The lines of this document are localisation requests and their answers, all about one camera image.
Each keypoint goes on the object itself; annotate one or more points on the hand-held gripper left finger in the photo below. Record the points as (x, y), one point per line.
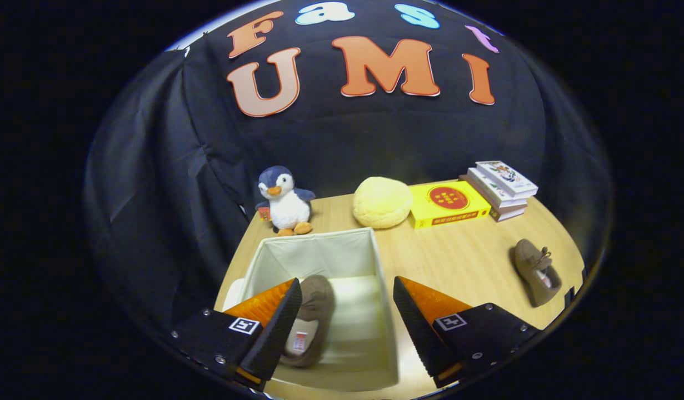
(275, 333)

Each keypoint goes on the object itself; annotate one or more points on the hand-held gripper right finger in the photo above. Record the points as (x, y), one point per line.
(417, 333)

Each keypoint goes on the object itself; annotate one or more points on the brown moccasin shoe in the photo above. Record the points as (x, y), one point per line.
(533, 278)
(314, 311)

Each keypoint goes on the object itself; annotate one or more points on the beige fabric storage box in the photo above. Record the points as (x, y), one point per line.
(353, 328)

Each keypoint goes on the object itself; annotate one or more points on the penguin plush toy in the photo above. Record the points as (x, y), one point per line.
(289, 205)

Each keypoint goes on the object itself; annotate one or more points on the yellow book with red circle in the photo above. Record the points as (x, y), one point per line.
(447, 203)

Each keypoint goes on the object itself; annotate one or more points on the yellow round plush cushion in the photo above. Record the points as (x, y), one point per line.
(382, 203)

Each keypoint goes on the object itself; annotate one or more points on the white thin book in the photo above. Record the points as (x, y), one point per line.
(493, 194)

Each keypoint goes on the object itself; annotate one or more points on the black backdrop cloth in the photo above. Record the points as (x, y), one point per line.
(330, 144)

